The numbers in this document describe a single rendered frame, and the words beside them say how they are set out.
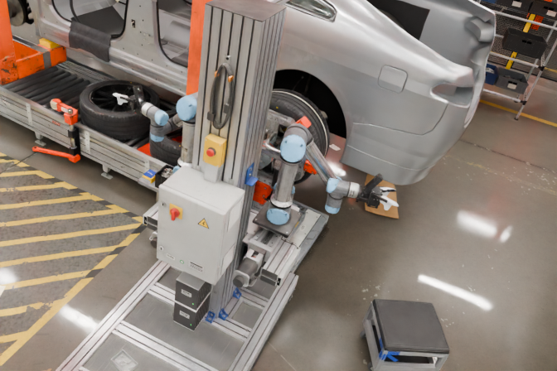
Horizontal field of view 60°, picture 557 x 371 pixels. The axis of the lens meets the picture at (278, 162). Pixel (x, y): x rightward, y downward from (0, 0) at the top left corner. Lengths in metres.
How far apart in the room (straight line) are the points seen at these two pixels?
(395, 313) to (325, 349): 0.51
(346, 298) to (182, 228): 1.64
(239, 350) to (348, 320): 0.89
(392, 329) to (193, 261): 1.30
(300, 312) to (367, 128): 1.32
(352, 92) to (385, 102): 0.22
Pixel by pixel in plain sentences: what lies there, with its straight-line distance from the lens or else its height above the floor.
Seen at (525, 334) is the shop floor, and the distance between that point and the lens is 4.04.
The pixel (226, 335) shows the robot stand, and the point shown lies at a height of 0.21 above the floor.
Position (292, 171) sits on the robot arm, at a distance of 2.36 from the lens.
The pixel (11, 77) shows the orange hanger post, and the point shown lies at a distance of 4.62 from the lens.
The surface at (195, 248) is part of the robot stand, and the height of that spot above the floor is 0.96.
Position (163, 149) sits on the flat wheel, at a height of 0.45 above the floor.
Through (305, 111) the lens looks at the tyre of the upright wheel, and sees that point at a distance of 3.18.
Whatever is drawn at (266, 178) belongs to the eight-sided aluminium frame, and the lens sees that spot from 3.38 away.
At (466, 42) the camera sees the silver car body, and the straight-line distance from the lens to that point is 4.79.
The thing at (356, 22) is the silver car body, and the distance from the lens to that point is 3.15.
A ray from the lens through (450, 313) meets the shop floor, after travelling 3.84.
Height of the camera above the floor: 2.65
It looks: 35 degrees down
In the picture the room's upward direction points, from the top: 12 degrees clockwise
